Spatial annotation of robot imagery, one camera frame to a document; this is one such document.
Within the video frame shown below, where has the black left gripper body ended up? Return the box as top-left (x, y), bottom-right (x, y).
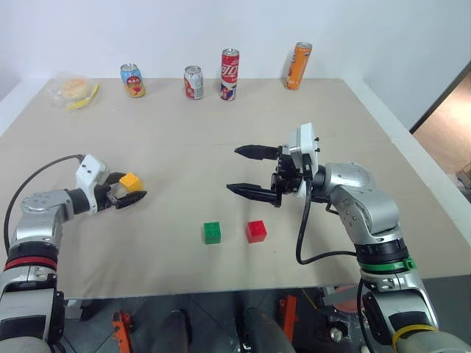
top-left (93, 179), bottom-right (119, 213)

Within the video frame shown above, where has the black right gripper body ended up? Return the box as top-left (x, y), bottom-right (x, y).
top-left (271, 144), bottom-right (306, 196)

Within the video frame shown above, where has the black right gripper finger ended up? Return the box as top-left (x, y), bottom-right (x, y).
top-left (225, 182), bottom-right (284, 209)
top-left (233, 144), bottom-right (283, 162)

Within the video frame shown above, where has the yellow toy cube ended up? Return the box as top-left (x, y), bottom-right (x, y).
top-left (119, 172), bottom-right (144, 193)

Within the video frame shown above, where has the red toy cube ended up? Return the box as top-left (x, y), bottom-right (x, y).
top-left (245, 219), bottom-right (269, 244)

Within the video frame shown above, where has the green toy cube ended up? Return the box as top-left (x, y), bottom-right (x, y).
top-left (203, 221), bottom-right (223, 245)

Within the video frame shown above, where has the beige table mat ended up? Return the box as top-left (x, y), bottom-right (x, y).
top-left (0, 76), bottom-right (471, 299)

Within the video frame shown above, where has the yellow plastic banana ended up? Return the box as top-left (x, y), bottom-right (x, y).
top-left (65, 83), bottom-right (101, 112)

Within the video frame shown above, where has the tall red cola can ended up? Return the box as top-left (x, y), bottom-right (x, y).
top-left (219, 48), bottom-right (241, 101)

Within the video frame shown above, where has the tall orange soda can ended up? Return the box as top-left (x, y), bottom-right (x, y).
top-left (283, 40), bottom-right (314, 91)

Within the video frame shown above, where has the short white red can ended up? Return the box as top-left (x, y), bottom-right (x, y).
top-left (183, 65), bottom-right (205, 101)

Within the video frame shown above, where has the yellow blue juice can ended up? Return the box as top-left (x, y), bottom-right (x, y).
top-left (119, 63), bottom-right (147, 99)

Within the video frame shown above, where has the round bread bun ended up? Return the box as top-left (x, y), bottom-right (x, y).
top-left (61, 77), bottom-right (91, 100)

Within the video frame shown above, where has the clear plastic bag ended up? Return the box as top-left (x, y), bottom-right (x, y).
top-left (49, 71), bottom-right (102, 113)

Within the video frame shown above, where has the orange clamp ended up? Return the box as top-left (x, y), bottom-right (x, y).
top-left (277, 294), bottom-right (299, 343)
top-left (111, 309), bottom-right (134, 353)

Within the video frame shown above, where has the dark rounded shape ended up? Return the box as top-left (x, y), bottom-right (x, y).
top-left (238, 306), bottom-right (296, 353)
top-left (157, 310), bottom-right (193, 353)

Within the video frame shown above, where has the red round disc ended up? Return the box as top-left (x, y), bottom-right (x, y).
top-left (332, 299), bottom-right (358, 315)

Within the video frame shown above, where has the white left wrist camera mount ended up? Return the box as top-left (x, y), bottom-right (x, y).
top-left (74, 154), bottom-right (110, 214)

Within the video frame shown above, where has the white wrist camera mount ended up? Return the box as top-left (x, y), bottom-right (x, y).
top-left (74, 154), bottom-right (110, 214)
top-left (288, 122), bottom-right (320, 202)

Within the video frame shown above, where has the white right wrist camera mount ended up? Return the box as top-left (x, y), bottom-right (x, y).
top-left (288, 122), bottom-right (320, 202)

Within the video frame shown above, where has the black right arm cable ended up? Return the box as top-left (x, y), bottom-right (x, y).
top-left (295, 154), bottom-right (358, 266)

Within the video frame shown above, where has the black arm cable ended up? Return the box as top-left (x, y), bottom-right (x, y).
top-left (295, 154), bottom-right (358, 266)
top-left (3, 154), bottom-right (86, 252)

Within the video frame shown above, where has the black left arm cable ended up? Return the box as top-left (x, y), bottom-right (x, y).
top-left (3, 154), bottom-right (86, 252)

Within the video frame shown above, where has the dark door frame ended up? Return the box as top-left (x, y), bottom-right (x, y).
top-left (408, 57), bottom-right (471, 135)

